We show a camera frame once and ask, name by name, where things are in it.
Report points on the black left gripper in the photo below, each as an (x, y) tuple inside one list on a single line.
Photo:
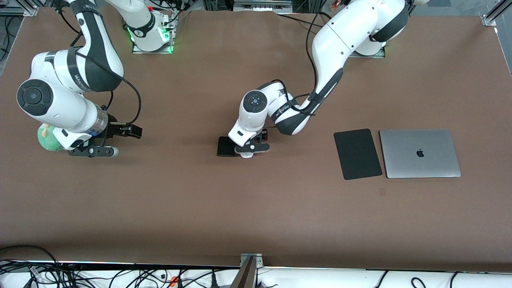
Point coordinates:
[(262, 136)]

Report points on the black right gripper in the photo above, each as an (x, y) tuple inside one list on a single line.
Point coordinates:
[(114, 129)]

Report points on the black smartphone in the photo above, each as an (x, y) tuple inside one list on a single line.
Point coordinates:
[(224, 148)]

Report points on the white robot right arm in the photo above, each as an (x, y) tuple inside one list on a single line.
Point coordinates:
[(60, 96)]

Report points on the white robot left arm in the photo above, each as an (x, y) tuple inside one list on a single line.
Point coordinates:
[(344, 40)]

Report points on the black mouse pad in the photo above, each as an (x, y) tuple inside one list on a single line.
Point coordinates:
[(357, 154)]

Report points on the green dinosaur plush toy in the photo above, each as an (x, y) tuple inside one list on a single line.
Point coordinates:
[(46, 140)]

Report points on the grey metal box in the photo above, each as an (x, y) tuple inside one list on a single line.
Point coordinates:
[(262, 4)]

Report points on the silver closed laptop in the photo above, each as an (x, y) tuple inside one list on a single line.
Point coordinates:
[(420, 153)]

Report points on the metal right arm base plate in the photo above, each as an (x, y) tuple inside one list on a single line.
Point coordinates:
[(138, 50)]

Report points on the aluminium post with bracket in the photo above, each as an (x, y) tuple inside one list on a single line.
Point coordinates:
[(247, 270)]

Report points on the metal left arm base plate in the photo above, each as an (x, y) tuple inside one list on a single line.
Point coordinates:
[(383, 54)]

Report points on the aluminium frame profile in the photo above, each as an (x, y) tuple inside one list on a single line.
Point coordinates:
[(18, 8)]

